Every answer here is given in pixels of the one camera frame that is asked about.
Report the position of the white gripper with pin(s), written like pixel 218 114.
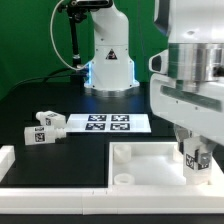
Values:
pixel 201 112

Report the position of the white square tabletop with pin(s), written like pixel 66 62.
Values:
pixel 145 163

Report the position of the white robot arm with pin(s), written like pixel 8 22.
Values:
pixel 187 85

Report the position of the white U-shaped obstacle fence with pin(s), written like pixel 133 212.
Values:
pixel 118 199

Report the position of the white fiducial marker plate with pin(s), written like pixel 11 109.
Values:
pixel 108 123

